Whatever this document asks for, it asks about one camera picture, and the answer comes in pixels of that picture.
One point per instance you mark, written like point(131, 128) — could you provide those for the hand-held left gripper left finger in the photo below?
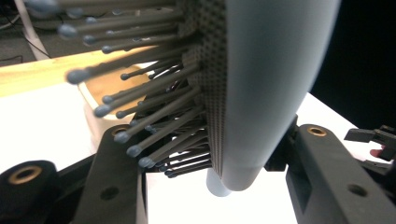
point(102, 174)

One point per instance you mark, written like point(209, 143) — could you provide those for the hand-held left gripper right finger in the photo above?
point(327, 174)

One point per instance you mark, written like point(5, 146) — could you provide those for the beige square cup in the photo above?
point(93, 124)

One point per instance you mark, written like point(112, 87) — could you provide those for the light blue hairbrush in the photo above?
point(264, 93)

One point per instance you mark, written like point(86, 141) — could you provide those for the white table sheet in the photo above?
point(31, 130)

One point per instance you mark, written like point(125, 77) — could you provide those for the white desk frame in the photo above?
point(29, 31)

